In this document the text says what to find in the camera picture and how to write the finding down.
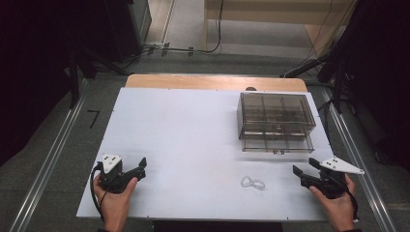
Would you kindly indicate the dark cabinet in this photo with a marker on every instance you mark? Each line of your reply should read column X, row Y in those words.
column 133, row 29

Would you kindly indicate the black stand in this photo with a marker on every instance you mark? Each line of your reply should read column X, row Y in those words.
column 74, row 80
column 336, row 74

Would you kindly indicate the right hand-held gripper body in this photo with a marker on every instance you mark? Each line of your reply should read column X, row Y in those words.
column 332, row 182

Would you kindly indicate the light wooden bench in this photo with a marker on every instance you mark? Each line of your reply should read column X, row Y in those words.
column 267, row 13

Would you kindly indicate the person's right hand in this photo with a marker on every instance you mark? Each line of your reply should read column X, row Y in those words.
column 340, row 206

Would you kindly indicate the white table sheet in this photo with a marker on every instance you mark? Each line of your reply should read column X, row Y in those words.
column 180, row 135

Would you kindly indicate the metal floor rail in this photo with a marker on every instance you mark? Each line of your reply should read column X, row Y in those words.
column 48, row 164
column 357, row 161

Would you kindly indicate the white power strip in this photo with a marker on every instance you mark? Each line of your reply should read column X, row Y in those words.
column 156, row 45

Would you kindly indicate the person's left hand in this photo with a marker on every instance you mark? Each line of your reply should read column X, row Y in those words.
column 114, row 203

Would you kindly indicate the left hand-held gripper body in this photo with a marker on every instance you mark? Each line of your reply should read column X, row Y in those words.
column 111, row 175

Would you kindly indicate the transparent brown drawer box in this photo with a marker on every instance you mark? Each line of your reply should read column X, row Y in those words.
column 275, row 121

